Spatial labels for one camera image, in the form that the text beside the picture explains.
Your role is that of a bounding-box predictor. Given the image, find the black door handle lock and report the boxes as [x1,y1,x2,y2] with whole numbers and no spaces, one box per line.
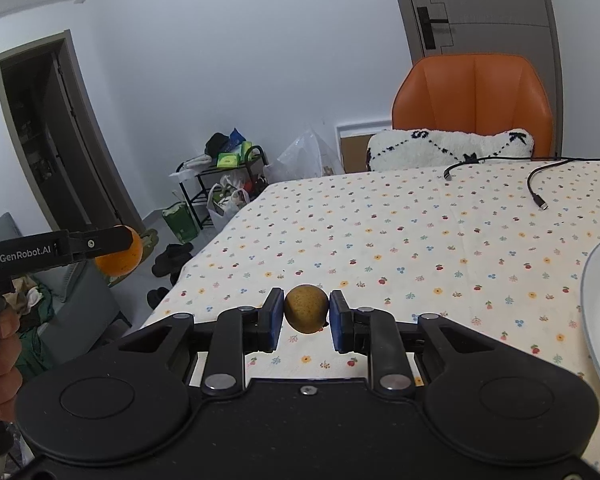
[416,6,449,50]

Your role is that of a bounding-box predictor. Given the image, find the black usb cable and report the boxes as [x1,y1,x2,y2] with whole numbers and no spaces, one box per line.
[526,157,600,213]

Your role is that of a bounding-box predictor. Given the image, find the black metal shelf rack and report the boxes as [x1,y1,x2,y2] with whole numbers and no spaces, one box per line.
[171,145,268,230]

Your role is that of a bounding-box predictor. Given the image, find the green packet on shelf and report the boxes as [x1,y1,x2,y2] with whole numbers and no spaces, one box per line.
[216,141,252,168]

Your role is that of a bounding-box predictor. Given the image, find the white black-stitched cushion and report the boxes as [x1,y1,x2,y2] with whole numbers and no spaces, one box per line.
[366,129,534,171]

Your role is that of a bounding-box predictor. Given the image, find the brown longan fruit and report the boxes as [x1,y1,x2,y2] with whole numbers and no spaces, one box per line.
[284,284,328,334]

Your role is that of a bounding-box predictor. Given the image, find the black slippers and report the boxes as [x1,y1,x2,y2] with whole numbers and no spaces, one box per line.
[146,242,194,310]

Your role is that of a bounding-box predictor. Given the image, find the grey door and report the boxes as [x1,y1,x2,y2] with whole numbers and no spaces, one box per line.
[398,0,564,155]

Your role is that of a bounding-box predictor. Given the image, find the green carton on floor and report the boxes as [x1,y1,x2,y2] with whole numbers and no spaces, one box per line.
[161,202,198,244]

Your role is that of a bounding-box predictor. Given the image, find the dark doorway frame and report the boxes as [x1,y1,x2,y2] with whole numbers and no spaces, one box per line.
[0,30,144,233]

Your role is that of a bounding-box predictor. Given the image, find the orange leather chair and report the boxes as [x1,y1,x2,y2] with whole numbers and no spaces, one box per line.
[391,53,554,157]

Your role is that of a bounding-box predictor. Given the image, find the floral patterned tablecloth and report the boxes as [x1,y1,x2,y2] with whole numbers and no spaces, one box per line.
[154,161,600,472]

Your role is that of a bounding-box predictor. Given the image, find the white plastic bag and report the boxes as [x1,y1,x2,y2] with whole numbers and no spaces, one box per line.
[207,174,250,232]

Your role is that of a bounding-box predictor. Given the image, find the clear plastic bag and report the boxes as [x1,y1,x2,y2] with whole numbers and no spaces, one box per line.
[277,130,343,180]

